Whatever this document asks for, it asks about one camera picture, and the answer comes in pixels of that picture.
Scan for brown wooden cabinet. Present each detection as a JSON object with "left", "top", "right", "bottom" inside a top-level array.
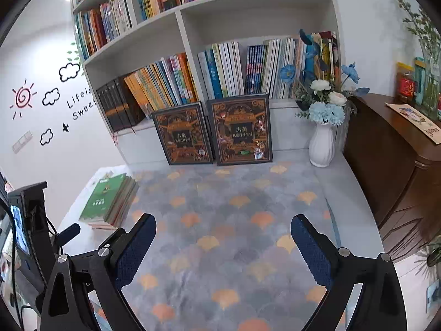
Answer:
[{"left": 344, "top": 94, "right": 440, "bottom": 261}]

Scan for white bookshelf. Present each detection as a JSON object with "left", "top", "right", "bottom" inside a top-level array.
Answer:
[{"left": 71, "top": 0, "right": 344, "bottom": 164}]

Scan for dark ornate encyclopedia book lower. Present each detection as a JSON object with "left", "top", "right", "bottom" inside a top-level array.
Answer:
[{"left": 152, "top": 102, "right": 214, "bottom": 165}]

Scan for patterned grey rug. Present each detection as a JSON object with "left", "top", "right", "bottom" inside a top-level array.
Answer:
[{"left": 58, "top": 159, "right": 384, "bottom": 331}]

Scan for stack of sorted books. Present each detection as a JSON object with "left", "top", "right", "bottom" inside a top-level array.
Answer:
[{"left": 79, "top": 173, "right": 138, "bottom": 230}]

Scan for dark ornate encyclopedia book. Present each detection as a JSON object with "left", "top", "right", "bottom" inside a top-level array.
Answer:
[
  {"left": 152, "top": 102, "right": 214, "bottom": 165},
  {"left": 206, "top": 94, "right": 273, "bottom": 166}
]

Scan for dark ornate encyclopedia book upper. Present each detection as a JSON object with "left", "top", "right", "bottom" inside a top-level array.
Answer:
[{"left": 206, "top": 94, "right": 273, "bottom": 166}]

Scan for white ceramic vase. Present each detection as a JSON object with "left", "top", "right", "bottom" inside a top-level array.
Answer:
[{"left": 308, "top": 122, "right": 335, "bottom": 168}]

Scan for glass vase on cabinet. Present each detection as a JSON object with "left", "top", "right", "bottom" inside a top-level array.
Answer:
[{"left": 419, "top": 39, "right": 440, "bottom": 121}]

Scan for red jar on cabinet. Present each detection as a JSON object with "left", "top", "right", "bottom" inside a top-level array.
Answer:
[{"left": 396, "top": 62, "right": 416, "bottom": 103}]

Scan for green Aesop fables book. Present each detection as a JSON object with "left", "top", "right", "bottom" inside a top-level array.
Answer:
[{"left": 79, "top": 173, "right": 128, "bottom": 223}]

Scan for black cable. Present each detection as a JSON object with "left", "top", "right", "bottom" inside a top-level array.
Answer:
[{"left": 42, "top": 213, "right": 60, "bottom": 245}]

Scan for green potted plant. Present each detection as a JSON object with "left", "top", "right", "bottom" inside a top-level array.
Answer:
[{"left": 396, "top": 0, "right": 440, "bottom": 63}]

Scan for paper card on cabinet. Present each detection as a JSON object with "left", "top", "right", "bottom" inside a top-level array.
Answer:
[{"left": 385, "top": 102, "right": 441, "bottom": 145}]

